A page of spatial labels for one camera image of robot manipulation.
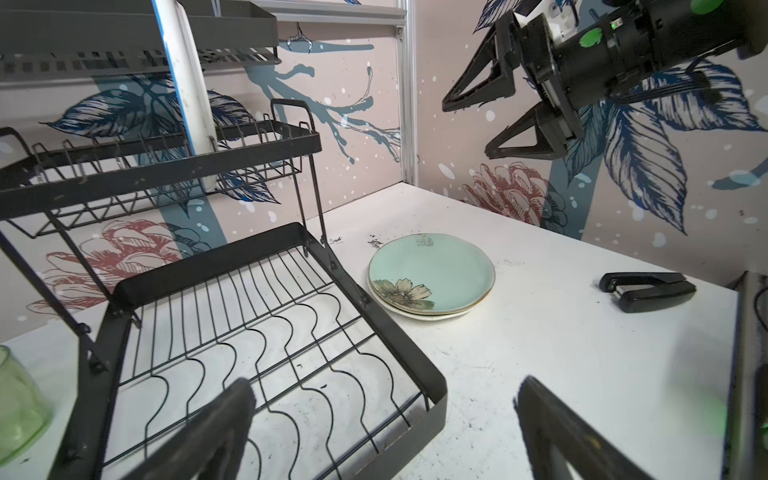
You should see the black stapler on table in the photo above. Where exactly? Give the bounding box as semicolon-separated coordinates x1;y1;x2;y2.
598;272;697;313

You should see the black two-tier dish rack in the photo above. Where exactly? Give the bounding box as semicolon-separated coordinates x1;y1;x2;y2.
1;98;447;479

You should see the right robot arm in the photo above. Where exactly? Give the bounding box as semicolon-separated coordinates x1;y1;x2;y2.
442;1;767;160

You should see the green glass tumbler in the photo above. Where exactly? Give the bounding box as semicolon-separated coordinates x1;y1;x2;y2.
1;345;53;466

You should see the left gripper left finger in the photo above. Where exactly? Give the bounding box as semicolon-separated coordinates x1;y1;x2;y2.
127;378;255;479

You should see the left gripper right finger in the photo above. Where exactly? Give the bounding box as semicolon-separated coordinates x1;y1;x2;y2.
514;376;651;480

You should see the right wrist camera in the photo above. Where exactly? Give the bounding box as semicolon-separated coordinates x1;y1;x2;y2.
524;0;581;45

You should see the pale green plate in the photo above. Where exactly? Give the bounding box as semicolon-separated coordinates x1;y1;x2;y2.
368;233;496;317

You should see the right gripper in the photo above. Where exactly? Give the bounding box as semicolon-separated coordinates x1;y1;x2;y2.
442;13;583;161

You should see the horizontal aluminium frame bar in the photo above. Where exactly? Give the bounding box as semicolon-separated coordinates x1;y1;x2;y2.
253;0;407;27

